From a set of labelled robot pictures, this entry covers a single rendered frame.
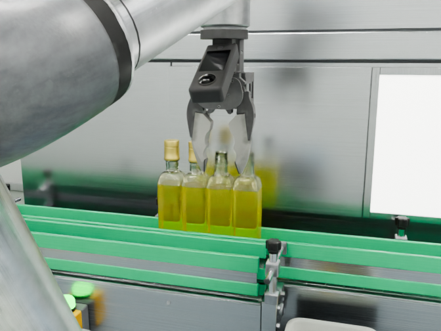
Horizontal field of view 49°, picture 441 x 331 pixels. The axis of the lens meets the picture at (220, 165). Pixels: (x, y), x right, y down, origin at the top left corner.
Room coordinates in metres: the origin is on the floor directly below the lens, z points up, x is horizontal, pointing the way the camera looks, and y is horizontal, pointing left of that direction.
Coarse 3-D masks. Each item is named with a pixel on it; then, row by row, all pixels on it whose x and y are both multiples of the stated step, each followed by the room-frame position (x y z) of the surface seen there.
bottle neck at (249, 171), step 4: (252, 152) 1.03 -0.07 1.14; (252, 156) 1.01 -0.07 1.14; (248, 160) 1.01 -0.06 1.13; (252, 160) 1.01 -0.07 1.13; (248, 164) 1.01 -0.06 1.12; (252, 164) 1.01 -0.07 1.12; (248, 168) 1.01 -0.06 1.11; (252, 168) 1.01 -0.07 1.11; (244, 172) 1.01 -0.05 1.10; (248, 172) 1.01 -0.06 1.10; (252, 172) 1.01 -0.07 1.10; (244, 176) 1.01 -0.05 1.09; (248, 176) 1.01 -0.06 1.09
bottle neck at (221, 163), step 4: (216, 152) 1.03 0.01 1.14; (220, 152) 1.05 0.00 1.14; (224, 152) 1.03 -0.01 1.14; (216, 156) 1.03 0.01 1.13; (220, 156) 1.02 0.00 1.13; (224, 156) 1.02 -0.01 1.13; (216, 160) 1.03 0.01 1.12; (220, 160) 1.02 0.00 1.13; (224, 160) 1.02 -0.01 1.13; (216, 164) 1.03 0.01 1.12; (220, 164) 1.02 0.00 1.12; (224, 164) 1.02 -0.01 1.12; (216, 168) 1.03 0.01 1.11; (220, 168) 1.02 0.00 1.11; (224, 168) 1.02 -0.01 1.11; (216, 172) 1.03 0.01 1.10; (220, 172) 1.02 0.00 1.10; (224, 172) 1.02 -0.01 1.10
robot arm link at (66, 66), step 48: (0, 0) 0.29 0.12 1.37; (48, 0) 0.30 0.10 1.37; (96, 0) 0.32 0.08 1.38; (144, 0) 0.36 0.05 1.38; (192, 0) 0.40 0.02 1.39; (0, 48) 0.27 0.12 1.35; (48, 48) 0.28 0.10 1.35; (96, 48) 0.30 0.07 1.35; (144, 48) 0.36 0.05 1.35; (0, 96) 0.27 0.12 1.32; (48, 96) 0.28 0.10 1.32; (96, 96) 0.31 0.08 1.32; (0, 144) 0.28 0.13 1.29; (48, 144) 0.32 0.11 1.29
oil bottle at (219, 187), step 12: (216, 180) 1.01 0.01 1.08; (228, 180) 1.01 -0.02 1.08; (216, 192) 1.01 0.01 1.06; (228, 192) 1.00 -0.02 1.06; (216, 204) 1.01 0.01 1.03; (228, 204) 1.00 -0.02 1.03; (216, 216) 1.01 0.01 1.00; (228, 216) 1.00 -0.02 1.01; (216, 228) 1.01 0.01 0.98; (228, 228) 1.00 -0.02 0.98
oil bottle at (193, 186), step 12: (192, 180) 1.03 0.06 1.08; (204, 180) 1.03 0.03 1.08; (192, 192) 1.02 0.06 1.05; (204, 192) 1.02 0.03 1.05; (192, 204) 1.02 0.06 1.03; (204, 204) 1.02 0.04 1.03; (192, 216) 1.02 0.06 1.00; (204, 216) 1.02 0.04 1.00; (192, 228) 1.02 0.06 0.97; (204, 228) 1.02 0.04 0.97
